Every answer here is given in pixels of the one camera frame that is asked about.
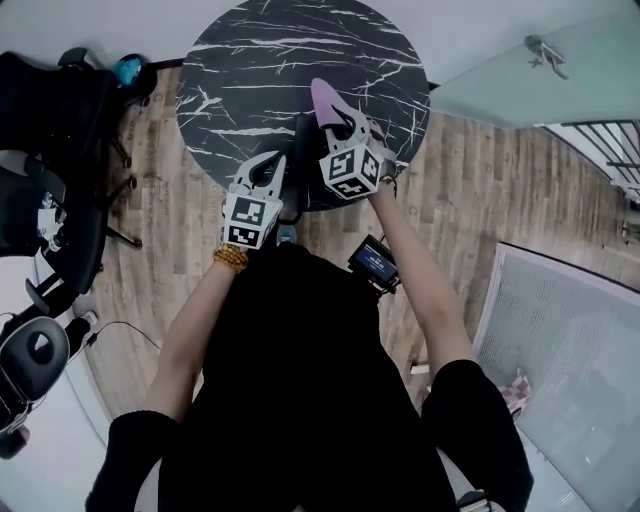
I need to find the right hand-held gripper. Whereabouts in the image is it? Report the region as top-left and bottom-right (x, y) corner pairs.
(318, 101), (402, 201)

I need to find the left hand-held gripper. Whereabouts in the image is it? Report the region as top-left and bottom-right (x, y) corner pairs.
(221, 150), (289, 250)

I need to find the purple cloth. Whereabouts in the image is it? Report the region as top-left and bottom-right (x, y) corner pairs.
(310, 77), (352, 129)

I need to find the person's right forearm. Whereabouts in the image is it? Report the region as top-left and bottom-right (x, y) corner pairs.
(367, 182), (477, 372)

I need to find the person's left forearm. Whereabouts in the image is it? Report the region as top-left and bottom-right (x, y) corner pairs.
(144, 254), (246, 422)

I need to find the round black marble table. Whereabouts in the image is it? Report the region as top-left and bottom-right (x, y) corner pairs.
(174, 0), (432, 214)

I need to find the black waist-mounted screen device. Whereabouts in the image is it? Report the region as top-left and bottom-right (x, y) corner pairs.
(347, 233), (401, 296)

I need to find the black office chair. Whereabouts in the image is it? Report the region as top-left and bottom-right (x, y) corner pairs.
(0, 149), (144, 321)
(0, 47), (152, 191)

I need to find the frosted glass door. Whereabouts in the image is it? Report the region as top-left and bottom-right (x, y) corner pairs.
(429, 14), (640, 131)

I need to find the person's black clothing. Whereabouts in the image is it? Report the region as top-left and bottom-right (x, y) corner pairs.
(84, 242), (536, 512)

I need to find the small white gadget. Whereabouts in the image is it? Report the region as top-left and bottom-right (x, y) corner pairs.
(37, 192), (69, 251)

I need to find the black metal railing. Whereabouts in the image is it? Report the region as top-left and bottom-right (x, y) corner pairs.
(544, 118), (640, 201)

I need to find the black padded grey-rimmed device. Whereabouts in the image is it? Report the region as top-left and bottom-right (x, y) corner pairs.
(0, 317), (72, 459)

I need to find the white ribbed glass partition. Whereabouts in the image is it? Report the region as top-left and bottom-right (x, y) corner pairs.
(472, 242), (640, 512)

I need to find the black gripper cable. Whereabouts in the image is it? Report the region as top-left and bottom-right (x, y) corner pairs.
(374, 167), (402, 199)

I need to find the amber bead bracelet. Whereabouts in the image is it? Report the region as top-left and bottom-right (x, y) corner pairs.
(212, 243), (250, 274)

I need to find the thin black floor cable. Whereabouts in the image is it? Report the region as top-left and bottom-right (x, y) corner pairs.
(87, 320), (162, 350)

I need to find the metal door handle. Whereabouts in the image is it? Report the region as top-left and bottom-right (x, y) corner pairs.
(524, 34), (571, 81)

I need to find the grey webbing strap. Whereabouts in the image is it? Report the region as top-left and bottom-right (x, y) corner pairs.
(457, 489), (494, 512)

